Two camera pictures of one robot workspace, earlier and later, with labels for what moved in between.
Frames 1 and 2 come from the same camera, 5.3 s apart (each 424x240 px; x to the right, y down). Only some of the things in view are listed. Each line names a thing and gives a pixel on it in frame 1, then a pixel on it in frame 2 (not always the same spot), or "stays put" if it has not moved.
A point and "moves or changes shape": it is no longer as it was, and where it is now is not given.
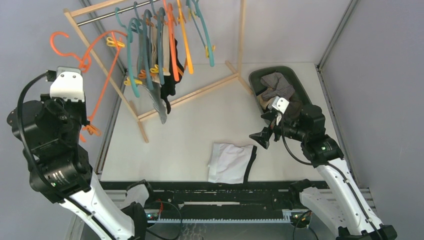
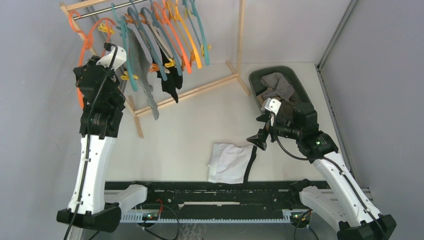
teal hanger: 143,22 to 145,38
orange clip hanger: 82,137 moves or changes shape
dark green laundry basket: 257,73 stays put
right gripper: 262,137 stays put
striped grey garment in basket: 281,87 stays put
